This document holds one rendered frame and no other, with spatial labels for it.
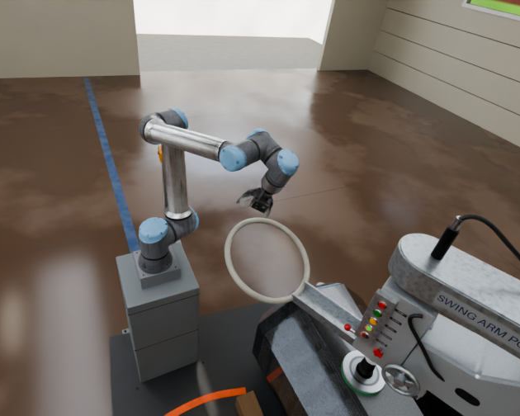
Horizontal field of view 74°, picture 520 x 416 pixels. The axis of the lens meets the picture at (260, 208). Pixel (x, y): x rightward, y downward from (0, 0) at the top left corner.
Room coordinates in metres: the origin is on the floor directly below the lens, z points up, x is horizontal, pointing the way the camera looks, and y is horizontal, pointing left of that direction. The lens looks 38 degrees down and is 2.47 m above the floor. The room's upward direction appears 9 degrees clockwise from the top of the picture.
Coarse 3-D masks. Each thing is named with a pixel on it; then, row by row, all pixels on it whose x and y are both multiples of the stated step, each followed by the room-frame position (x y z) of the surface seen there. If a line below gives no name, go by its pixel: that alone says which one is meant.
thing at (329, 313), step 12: (312, 288) 1.17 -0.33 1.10; (300, 300) 1.08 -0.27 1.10; (312, 300) 1.12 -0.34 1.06; (324, 300) 1.12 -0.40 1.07; (312, 312) 1.04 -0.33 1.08; (324, 312) 1.07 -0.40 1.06; (336, 312) 1.08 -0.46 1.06; (348, 312) 1.06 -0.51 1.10; (324, 324) 0.99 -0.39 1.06; (336, 324) 0.98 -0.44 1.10; (348, 336) 0.93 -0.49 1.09
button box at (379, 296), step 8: (376, 296) 0.86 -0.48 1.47; (384, 296) 0.85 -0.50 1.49; (376, 304) 0.85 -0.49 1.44; (392, 304) 0.83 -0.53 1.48; (368, 312) 0.86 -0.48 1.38; (384, 312) 0.83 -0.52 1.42; (368, 320) 0.85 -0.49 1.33; (384, 320) 0.82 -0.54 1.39; (360, 328) 0.86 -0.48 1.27; (376, 328) 0.83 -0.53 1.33; (360, 336) 0.85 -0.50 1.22; (376, 336) 0.82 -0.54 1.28
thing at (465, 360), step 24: (432, 336) 0.80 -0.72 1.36; (456, 336) 0.82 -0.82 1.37; (480, 336) 0.83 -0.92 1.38; (408, 360) 0.77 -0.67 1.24; (432, 360) 0.73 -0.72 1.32; (456, 360) 0.71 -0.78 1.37; (480, 360) 0.72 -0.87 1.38; (504, 360) 0.71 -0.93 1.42; (432, 384) 0.70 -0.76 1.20; (456, 384) 0.67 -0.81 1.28; (480, 384) 0.65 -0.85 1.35; (504, 384) 0.62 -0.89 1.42; (456, 408) 0.64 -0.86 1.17; (480, 408) 0.62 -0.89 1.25; (504, 408) 0.59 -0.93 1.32
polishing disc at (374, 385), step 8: (352, 352) 0.99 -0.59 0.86; (360, 352) 1.00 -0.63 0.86; (344, 360) 0.95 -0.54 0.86; (352, 360) 0.95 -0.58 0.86; (360, 360) 0.96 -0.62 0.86; (344, 368) 0.90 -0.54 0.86; (352, 368) 0.91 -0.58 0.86; (376, 368) 0.93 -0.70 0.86; (352, 376) 0.87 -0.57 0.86; (360, 376) 0.87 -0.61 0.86; (376, 376) 0.89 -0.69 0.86; (352, 384) 0.83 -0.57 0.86; (360, 384) 0.84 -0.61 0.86; (368, 384) 0.84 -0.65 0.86; (376, 384) 0.85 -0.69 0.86; (384, 384) 0.86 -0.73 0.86; (368, 392) 0.80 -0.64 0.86; (376, 392) 0.81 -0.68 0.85
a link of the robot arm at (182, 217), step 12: (168, 108) 1.53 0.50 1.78; (168, 120) 1.45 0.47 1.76; (180, 120) 1.49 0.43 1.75; (168, 156) 1.44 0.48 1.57; (180, 156) 1.47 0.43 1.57; (168, 168) 1.44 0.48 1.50; (180, 168) 1.46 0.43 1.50; (168, 180) 1.44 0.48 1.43; (180, 180) 1.45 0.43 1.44; (168, 192) 1.44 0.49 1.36; (180, 192) 1.44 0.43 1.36; (168, 204) 1.44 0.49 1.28; (180, 204) 1.43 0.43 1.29; (168, 216) 1.41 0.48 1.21; (180, 216) 1.41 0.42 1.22; (192, 216) 1.49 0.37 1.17; (180, 228) 1.39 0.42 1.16; (192, 228) 1.45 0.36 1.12
